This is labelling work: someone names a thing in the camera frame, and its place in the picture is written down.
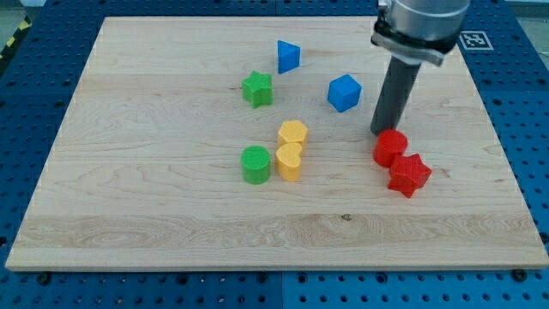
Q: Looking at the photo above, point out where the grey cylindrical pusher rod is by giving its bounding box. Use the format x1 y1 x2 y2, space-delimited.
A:
370 57 421 136

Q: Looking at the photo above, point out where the blue cube block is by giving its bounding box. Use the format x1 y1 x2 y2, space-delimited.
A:
327 75 362 112

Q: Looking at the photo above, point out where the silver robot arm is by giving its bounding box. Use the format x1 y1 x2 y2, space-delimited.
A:
370 0 470 136

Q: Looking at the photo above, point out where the red cylinder block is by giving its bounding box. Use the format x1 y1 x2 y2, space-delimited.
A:
372 129 408 167

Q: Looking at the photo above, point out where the white fiducial marker tag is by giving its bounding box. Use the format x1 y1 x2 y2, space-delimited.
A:
459 31 493 51

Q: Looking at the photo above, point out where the red star block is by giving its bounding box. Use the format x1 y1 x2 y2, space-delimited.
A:
388 154 432 198

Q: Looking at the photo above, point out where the blue triangular prism block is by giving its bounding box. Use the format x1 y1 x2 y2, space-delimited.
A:
277 40 301 74

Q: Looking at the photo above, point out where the yellow hexagon block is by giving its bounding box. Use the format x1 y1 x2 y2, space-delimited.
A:
277 120 309 150

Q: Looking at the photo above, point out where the yellow heart block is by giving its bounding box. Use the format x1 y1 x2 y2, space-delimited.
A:
275 142 303 182

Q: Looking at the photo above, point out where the green star block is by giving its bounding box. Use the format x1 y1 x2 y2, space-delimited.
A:
241 70 273 108

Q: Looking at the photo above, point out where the green cylinder block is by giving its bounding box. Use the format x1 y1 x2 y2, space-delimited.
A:
240 145 270 185

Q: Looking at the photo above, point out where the light wooden board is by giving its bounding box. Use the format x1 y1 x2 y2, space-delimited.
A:
6 17 548 272

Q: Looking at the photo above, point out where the yellow black hazard tape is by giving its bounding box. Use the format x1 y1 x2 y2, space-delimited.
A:
1 15 33 61

